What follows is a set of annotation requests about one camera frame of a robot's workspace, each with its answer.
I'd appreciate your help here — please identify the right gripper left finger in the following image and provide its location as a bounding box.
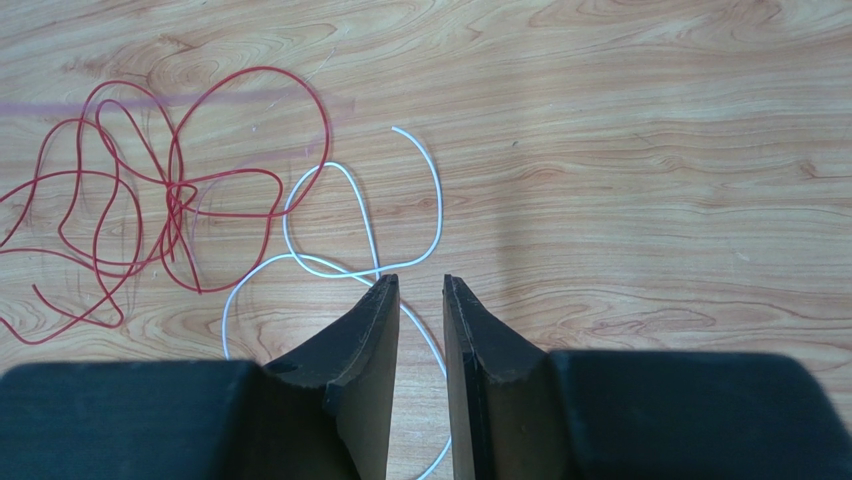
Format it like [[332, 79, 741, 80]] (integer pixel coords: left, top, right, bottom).
[[1, 275, 400, 479]]

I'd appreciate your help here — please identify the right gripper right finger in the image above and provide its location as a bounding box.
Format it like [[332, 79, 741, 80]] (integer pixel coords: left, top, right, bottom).
[[443, 275, 851, 479]]

